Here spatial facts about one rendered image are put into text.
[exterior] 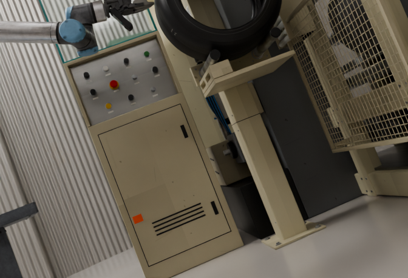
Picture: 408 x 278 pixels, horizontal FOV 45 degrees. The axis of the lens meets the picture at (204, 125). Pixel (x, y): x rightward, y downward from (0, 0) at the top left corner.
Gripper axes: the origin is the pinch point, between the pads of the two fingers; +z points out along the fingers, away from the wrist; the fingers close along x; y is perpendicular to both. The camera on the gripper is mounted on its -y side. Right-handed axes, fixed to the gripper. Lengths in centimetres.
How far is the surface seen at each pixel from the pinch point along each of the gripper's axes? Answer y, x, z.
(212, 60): -31.8, -9.4, 17.7
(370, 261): -118, -51, 43
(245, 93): -45, 25, 36
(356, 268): -119, -51, 38
